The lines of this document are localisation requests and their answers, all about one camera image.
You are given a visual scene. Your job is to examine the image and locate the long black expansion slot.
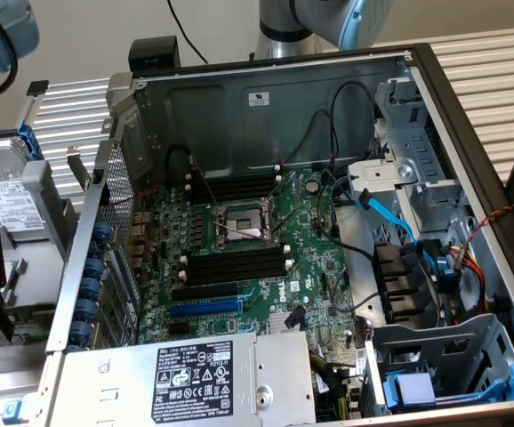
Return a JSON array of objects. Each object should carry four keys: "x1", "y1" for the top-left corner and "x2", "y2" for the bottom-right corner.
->
[{"x1": 171, "y1": 282, "x2": 240, "y2": 302}]

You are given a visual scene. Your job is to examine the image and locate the hard disk white label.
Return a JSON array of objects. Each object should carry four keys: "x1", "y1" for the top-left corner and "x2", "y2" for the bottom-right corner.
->
[{"x1": 0, "y1": 180, "x2": 47, "y2": 232}]

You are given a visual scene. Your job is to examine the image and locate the blue disk caddy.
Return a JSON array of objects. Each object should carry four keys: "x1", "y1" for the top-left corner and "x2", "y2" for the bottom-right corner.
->
[{"x1": 383, "y1": 359, "x2": 514, "y2": 413}]

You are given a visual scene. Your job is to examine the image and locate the small metal USB port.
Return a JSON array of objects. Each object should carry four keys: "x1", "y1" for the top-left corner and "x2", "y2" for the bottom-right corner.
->
[
  {"x1": 128, "y1": 239, "x2": 155, "y2": 257},
  {"x1": 128, "y1": 254, "x2": 155, "y2": 271}
]

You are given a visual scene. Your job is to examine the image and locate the black box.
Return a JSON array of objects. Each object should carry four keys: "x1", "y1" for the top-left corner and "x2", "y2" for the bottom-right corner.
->
[{"x1": 128, "y1": 36, "x2": 182, "y2": 75}]

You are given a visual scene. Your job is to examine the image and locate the thin silver locking lever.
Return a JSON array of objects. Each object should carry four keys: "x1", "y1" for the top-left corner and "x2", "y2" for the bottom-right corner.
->
[
  {"x1": 217, "y1": 222, "x2": 265, "y2": 239},
  {"x1": 189, "y1": 155, "x2": 221, "y2": 210}
]

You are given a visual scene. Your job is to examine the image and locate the thick black wire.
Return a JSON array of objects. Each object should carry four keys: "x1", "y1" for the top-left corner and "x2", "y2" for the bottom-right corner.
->
[{"x1": 164, "y1": 144, "x2": 196, "y2": 188}]

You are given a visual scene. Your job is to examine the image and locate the blue expansion slot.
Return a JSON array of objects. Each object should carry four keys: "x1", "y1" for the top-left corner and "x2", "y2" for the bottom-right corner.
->
[{"x1": 170, "y1": 286, "x2": 257, "y2": 319}]

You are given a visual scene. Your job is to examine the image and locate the grey parts rack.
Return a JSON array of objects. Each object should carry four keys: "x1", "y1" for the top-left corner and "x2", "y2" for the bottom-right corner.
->
[{"x1": 0, "y1": 159, "x2": 83, "y2": 388}]

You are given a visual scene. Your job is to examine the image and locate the silver disk bay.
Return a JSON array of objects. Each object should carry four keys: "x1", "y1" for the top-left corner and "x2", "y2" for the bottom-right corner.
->
[{"x1": 374, "y1": 77, "x2": 476, "y2": 237}]

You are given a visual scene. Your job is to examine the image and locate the blue flat wire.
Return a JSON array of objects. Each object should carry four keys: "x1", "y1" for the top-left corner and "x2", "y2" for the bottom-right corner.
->
[{"x1": 355, "y1": 189, "x2": 456, "y2": 279}]

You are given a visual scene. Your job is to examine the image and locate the black curved wire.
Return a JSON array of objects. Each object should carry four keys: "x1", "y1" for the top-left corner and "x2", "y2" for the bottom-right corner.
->
[{"x1": 317, "y1": 167, "x2": 376, "y2": 263}]

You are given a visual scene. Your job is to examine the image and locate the small blue latch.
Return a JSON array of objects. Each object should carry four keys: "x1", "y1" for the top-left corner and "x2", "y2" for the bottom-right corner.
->
[{"x1": 3, "y1": 399, "x2": 23, "y2": 423}]

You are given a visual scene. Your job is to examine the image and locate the black RAM slot white latches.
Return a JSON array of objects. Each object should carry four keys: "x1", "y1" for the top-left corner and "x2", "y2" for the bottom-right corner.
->
[
  {"x1": 179, "y1": 265, "x2": 294, "y2": 288},
  {"x1": 185, "y1": 167, "x2": 283, "y2": 184},
  {"x1": 187, "y1": 179, "x2": 284, "y2": 197},
  {"x1": 183, "y1": 248, "x2": 292, "y2": 273}
]

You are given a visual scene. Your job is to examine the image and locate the red black twisted wire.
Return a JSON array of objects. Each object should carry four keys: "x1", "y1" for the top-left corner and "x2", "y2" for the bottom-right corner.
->
[
  {"x1": 454, "y1": 204, "x2": 514, "y2": 270},
  {"x1": 108, "y1": 186, "x2": 159, "y2": 206}
]

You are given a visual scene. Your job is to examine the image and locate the grey disk bay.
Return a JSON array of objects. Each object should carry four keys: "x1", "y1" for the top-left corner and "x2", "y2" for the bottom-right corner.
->
[{"x1": 370, "y1": 313, "x2": 514, "y2": 417}]

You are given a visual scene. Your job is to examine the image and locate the black plastic block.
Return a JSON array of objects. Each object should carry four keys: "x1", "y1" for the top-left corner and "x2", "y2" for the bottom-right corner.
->
[{"x1": 372, "y1": 239, "x2": 436, "y2": 326}]

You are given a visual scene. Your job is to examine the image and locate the green motherboard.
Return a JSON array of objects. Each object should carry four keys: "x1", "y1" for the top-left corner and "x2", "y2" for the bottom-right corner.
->
[{"x1": 134, "y1": 166, "x2": 365, "y2": 352}]

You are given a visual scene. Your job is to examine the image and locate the silver finned heatsink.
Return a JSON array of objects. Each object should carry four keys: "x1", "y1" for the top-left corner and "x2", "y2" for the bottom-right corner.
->
[{"x1": 267, "y1": 312, "x2": 308, "y2": 334}]

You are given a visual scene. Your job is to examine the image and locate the yellow black power wires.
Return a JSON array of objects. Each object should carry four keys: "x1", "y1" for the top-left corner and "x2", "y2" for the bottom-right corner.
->
[{"x1": 309, "y1": 350, "x2": 358, "y2": 422}]

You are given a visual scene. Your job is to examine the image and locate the yellow red black wires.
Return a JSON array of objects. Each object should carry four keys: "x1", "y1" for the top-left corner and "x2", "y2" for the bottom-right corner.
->
[{"x1": 450, "y1": 242, "x2": 492, "y2": 312}]

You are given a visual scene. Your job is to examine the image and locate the grey metal bracket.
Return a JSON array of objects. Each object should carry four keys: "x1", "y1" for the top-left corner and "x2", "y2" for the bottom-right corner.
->
[{"x1": 64, "y1": 145, "x2": 92, "y2": 190}]

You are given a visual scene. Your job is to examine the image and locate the silver power supply with label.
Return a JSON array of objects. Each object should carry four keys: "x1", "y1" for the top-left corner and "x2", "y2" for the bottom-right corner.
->
[{"x1": 47, "y1": 331, "x2": 318, "y2": 427}]

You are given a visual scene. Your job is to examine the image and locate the open grey PC case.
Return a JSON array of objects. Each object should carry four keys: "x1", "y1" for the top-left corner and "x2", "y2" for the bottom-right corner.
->
[{"x1": 45, "y1": 42, "x2": 514, "y2": 427}]

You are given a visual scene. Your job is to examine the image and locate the CPU socket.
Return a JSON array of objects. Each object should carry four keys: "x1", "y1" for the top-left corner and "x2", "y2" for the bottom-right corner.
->
[{"x1": 214, "y1": 197, "x2": 280, "y2": 253}]

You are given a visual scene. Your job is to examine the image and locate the short black expansion slot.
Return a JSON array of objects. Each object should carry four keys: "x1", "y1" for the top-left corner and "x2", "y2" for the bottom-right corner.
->
[{"x1": 166, "y1": 320, "x2": 192, "y2": 337}]

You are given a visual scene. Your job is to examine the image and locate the thin black wire loop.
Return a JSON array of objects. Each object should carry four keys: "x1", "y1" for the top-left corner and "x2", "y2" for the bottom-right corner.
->
[{"x1": 329, "y1": 81, "x2": 381, "y2": 164}]

